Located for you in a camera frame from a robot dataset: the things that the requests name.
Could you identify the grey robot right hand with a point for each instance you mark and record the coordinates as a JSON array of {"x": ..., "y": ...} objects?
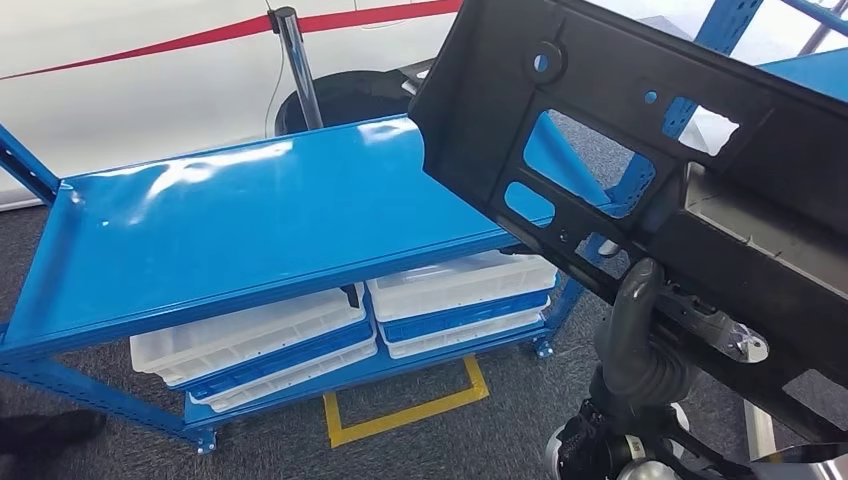
[{"x": 636, "y": 298}]

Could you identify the black plastic panel part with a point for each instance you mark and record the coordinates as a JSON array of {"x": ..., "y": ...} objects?
[{"x": 477, "y": 132}]

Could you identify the yellow floor tape outline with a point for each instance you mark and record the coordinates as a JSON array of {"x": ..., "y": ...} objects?
[{"x": 397, "y": 422}]

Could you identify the red barrier belt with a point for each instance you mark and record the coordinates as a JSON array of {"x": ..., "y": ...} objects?
[
  {"x": 132, "y": 50},
  {"x": 378, "y": 14}
]

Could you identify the white car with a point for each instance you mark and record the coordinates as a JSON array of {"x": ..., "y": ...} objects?
[{"x": 132, "y": 112}]

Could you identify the chrome stanchion post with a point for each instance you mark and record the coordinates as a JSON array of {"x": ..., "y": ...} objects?
[{"x": 301, "y": 73}]

